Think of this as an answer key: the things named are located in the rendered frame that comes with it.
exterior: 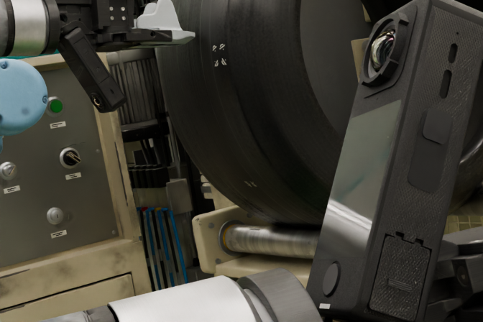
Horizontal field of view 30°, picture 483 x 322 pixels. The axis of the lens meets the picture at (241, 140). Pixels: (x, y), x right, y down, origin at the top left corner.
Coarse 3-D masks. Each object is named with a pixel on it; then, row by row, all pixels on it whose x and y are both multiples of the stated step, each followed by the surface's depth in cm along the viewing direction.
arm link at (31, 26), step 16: (16, 0) 106; (32, 0) 107; (16, 16) 105; (32, 16) 106; (48, 16) 108; (16, 32) 105; (32, 32) 106; (48, 32) 108; (16, 48) 107; (32, 48) 108
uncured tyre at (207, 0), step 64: (192, 0) 124; (256, 0) 115; (384, 0) 159; (192, 64) 123; (256, 64) 115; (192, 128) 128; (256, 128) 117; (320, 128) 117; (256, 192) 127; (320, 192) 120
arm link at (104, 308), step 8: (80, 312) 27; (88, 312) 27; (96, 312) 27; (104, 312) 26; (48, 320) 27; (56, 320) 27; (64, 320) 26; (72, 320) 26; (80, 320) 26; (88, 320) 26; (96, 320) 26; (104, 320) 26; (112, 320) 26
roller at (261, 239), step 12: (228, 228) 150; (240, 228) 146; (252, 228) 143; (264, 228) 141; (276, 228) 138; (288, 228) 136; (300, 228) 134; (228, 240) 148; (240, 240) 145; (252, 240) 142; (264, 240) 138; (276, 240) 136; (288, 240) 133; (300, 240) 130; (312, 240) 128; (252, 252) 144; (264, 252) 140; (276, 252) 137; (288, 252) 134; (300, 252) 131; (312, 252) 128
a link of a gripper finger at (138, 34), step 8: (136, 32) 112; (144, 32) 113; (152, 32) 114; (160, 32) 115; (168, 32) 116; (120, 40) 113; (128, 40) 112; (136, 40) 112; (144, 40) 113; (152, 40) 114; (160, 40) 114; (168, 40) 116
